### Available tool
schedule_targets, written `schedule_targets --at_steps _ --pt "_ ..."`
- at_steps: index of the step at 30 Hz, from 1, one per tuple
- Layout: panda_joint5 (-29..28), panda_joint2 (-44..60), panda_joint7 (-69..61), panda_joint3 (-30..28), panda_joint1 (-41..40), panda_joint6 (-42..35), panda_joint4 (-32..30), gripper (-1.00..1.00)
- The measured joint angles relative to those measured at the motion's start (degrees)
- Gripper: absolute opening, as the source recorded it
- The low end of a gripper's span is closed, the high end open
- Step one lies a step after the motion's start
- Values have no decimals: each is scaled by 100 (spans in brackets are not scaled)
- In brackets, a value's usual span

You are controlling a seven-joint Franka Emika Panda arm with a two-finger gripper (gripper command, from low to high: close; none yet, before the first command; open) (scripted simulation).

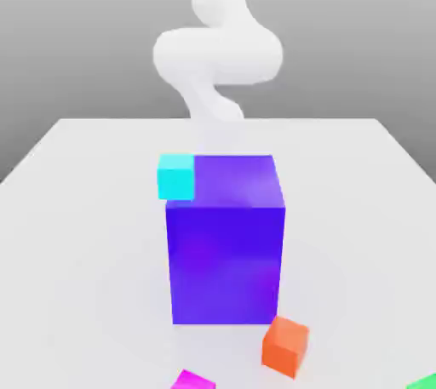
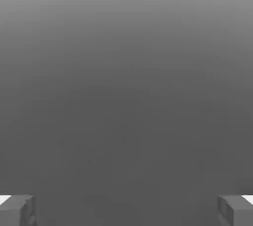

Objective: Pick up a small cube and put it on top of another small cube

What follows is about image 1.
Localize small green cube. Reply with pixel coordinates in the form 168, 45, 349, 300
406, 373, 436, 389

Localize small magenta cube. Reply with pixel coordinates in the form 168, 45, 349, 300
169, 369, 217, 389

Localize small orange cube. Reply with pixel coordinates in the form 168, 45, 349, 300
261, 315, 310, 380

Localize small cyan cube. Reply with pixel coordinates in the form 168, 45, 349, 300
157, 153, 196, 202

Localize large purple box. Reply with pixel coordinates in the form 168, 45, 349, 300
164, 154, 286, 326

